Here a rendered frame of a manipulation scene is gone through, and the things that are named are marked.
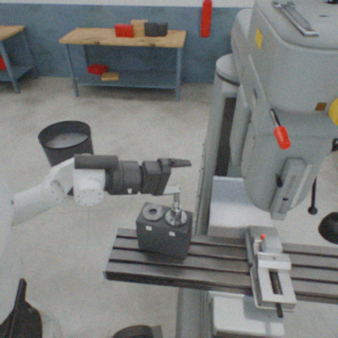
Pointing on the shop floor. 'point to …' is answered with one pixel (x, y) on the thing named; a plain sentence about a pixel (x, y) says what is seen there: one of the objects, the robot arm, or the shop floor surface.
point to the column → (217, 139)
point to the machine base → (189, 313)
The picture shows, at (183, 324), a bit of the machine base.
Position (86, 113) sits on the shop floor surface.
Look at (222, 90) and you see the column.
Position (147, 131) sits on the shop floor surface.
